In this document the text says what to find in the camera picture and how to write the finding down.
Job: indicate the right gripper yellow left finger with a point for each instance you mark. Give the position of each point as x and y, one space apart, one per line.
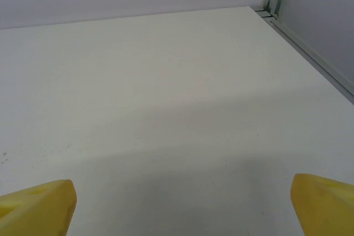
36 211

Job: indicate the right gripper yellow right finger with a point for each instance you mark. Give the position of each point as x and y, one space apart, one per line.
326 208

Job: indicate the aluminium frame rail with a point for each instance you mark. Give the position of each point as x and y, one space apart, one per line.
309 53

